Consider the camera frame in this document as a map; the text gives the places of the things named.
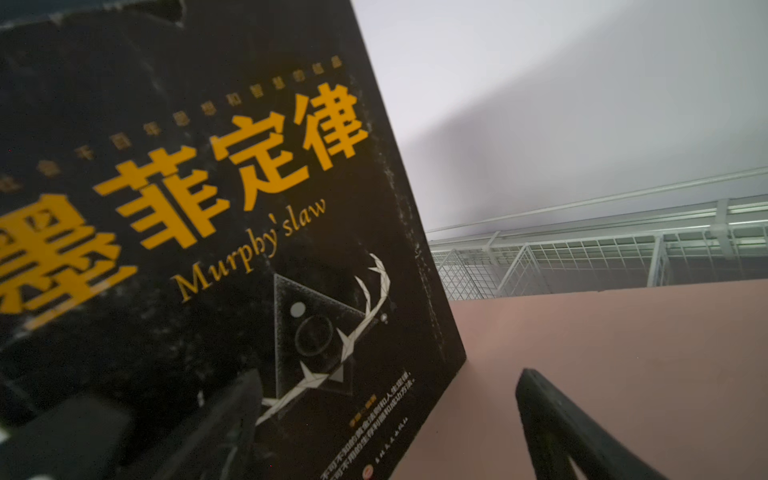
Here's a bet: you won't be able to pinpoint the white wire basket behind shelf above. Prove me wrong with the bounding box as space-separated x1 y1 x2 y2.
430 194 767 301

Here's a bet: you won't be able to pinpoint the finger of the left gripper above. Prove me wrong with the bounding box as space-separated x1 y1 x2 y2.
1 394 134 479

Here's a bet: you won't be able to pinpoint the yellow bookshelf pink blue shelves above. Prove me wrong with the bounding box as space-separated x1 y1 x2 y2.
394 280 767 479

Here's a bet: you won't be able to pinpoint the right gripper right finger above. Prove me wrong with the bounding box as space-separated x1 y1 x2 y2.
515 368 664 480

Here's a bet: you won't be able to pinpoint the black book yellow title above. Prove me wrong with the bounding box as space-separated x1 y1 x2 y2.
1 1 466 479

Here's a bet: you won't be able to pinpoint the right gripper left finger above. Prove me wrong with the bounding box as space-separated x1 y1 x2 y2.
116 369 263 479

